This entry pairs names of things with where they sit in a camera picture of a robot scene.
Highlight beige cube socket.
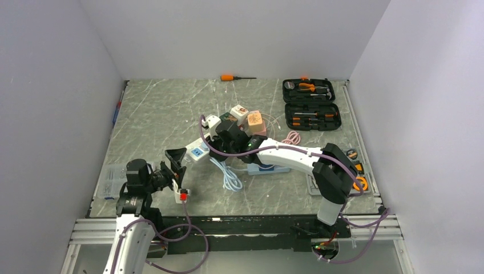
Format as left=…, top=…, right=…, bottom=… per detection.
left=247, top=112, right=265, bottom=133

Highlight thin pink charging cable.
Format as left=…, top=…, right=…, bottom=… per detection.
left=263, top=112, right=283, bottom=131

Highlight light blue power strip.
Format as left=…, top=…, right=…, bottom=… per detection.
left=247, top=163, right=291, bottom=176

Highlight coiled pink power cable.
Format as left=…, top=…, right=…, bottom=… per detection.
left=280, top=131, right=302, bottom=146

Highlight orange handled screwdriver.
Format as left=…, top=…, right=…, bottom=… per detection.
left=220, top=75, right=256, bottom=82

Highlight red blue pen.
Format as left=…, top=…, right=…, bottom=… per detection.
left=112, top=91, right=124, bottom=126

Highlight green cube socket lion print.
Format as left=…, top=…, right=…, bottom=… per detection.
left=219, top=112, right=238, bottom=124

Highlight white power strip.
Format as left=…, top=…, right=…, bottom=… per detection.
left=184, top=138, right=209, bottom=162

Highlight white cube socket tiger print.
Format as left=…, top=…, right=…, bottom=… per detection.
left=229, top=104, right=249, bottom=126

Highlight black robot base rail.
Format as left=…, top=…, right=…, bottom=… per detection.
left=153, top=214, right=351, bottom=255

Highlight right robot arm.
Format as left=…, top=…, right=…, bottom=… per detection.
left=199, top=116, right=359, bottom=237

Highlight orange pliers in case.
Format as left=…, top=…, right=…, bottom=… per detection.
left=297, top=83, right=329, bottom=92

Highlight black tool case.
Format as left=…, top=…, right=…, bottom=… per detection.
left=282, top=78, right=342, bottom=131

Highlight yellow tape measure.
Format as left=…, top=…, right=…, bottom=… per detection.
left=353, top=176, right=369, bottom=191

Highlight pink power strip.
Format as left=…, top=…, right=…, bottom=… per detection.
left=247, top=111, right=267, bottom=136

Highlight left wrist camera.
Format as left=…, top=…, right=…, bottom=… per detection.
left=172, top=179, right=191, bottom=204

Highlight grey tool tray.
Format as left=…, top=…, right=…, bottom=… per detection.
left=306, top=148, right=373, bottom=196

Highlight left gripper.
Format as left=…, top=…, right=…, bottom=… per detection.
left=144, top=147, right=186, bottom=194

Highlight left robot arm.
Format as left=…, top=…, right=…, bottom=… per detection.
left=103, top=148, right=189, bottom=273

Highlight clear plastic screw box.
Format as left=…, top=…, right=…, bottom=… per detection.
left=95, top=164, right=127, bottom=200

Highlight light blue power cable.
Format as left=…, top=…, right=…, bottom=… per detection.
left=209, top=156, right=251, bottom=192

